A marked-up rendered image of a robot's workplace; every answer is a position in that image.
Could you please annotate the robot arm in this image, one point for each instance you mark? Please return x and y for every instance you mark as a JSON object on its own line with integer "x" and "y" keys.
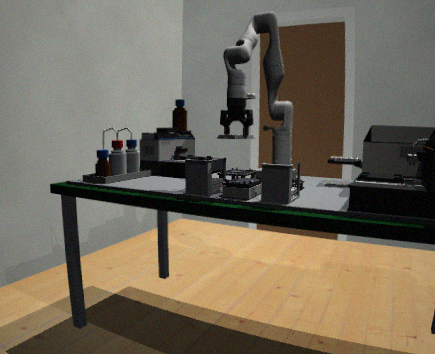
{"x": 274, "y": 72}

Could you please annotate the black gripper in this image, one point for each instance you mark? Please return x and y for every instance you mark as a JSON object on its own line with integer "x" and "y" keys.
{"x": 236, "y": 109}

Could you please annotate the brown glass bottle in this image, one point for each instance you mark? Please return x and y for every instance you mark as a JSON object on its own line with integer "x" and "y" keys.
{"x": 102, "y": 170}
{"x": 180, "y": 119}

